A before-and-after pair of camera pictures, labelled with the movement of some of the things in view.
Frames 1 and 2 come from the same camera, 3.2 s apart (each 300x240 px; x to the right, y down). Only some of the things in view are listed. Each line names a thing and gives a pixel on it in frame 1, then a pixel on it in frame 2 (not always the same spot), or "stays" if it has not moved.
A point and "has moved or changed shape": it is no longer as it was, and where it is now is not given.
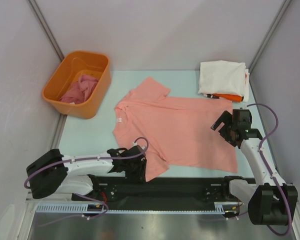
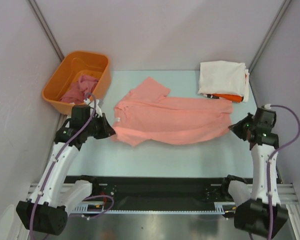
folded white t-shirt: x=222 y=77 stays
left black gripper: x=140 y=175 → x=107 y=130
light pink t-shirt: x=178 y=131 has moved or changed shape
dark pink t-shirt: x=79 y=91 stays
